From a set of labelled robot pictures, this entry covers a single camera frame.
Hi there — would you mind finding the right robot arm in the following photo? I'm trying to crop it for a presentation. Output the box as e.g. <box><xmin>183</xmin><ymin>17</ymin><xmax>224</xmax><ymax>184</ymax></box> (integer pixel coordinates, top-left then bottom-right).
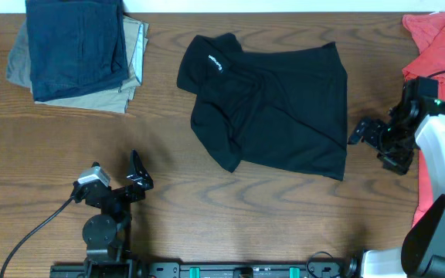
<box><xmin>348</xmin><ymin>97</ymin><xmax>445</xmax><ymax>277</ymax></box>

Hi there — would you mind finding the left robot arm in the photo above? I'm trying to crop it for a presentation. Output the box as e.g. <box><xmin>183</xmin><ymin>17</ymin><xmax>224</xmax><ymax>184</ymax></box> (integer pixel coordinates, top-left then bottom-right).
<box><xmin>71</xmin><ymin>150</ymin><xmax>154</xmax><ymax>277</ymax></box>

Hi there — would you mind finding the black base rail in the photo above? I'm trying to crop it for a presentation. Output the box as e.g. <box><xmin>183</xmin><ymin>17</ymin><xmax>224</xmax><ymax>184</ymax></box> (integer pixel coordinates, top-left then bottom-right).
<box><xmin>49</xmin><ymin>259</ymin><xmax>360</xmax><ymax>278</ymax></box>

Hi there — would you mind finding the folded navy blue garment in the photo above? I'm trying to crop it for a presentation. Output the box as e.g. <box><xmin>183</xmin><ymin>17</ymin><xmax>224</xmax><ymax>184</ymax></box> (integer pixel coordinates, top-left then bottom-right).
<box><xmin>25</xmin><ymin>0</ymin><xmax>128</xmax><ymax>102</ymax></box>

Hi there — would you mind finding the black t-shirt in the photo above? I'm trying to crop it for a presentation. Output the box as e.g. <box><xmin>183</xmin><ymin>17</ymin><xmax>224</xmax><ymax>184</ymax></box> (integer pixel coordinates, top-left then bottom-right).
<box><xmin>177</xmin><ymin>33</ymin><xmax>348</xmax><ymax>181</ymax></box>

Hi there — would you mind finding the folded khaki garment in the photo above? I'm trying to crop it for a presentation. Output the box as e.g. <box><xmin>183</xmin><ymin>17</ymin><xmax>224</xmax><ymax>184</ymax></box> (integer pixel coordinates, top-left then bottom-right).
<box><xmin>5</xmin><ymin>16</ymin><xmax>149</xmax><ymax>114</ymax></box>

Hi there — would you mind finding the coral red t-shirt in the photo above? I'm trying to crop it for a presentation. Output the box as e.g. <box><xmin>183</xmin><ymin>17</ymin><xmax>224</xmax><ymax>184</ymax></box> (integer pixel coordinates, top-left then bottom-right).
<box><xmin>401</xmin><ymin>6</ymin><xmax>445</xmax><ymax>238</ymax></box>

